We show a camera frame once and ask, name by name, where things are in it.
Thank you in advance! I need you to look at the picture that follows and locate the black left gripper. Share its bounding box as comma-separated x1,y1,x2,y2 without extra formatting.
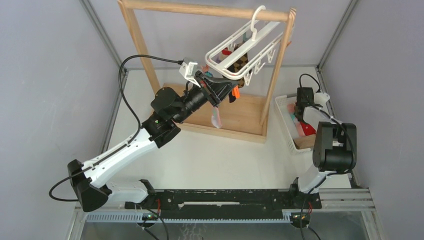
172,71,238,125

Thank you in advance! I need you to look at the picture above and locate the pink sock with green patch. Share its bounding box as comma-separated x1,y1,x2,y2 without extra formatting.
211,107,223,129

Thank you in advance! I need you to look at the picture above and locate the white perforated plastic basket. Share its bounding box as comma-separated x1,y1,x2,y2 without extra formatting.
274,95,317,155

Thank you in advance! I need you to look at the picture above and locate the white plastic clip hanger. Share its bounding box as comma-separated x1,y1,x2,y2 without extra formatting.
204,5,297,86

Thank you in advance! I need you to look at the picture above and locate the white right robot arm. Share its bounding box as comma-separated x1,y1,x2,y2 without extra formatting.
289,87,357,208

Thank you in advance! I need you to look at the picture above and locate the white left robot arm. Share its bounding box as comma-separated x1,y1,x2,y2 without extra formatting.
67,70,238,213

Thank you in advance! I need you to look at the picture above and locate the orange hanger clip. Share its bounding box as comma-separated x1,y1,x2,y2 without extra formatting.
231,85,240,99

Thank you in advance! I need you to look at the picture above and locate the wooden hanger rack stand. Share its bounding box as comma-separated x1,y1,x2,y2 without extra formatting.
118,0,297,146

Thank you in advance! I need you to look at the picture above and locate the red snowflake sock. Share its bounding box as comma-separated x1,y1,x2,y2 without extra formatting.
300,122,316,136

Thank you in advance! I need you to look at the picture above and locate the brown argyle sock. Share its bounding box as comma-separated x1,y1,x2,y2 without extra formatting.
221,47,249,104

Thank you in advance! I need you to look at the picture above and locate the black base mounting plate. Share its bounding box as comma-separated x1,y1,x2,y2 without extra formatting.
124,189,322,221

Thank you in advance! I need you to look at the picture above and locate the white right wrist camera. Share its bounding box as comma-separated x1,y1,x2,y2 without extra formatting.
314,92,331,106

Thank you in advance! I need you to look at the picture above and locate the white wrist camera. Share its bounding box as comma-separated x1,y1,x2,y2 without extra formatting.
179,57,200,87
314,92,331,106

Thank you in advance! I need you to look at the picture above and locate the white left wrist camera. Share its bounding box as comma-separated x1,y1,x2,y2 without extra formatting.
179,57,200,87

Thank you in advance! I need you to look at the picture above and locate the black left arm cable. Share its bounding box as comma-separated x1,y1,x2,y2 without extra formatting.
117,54,185,145

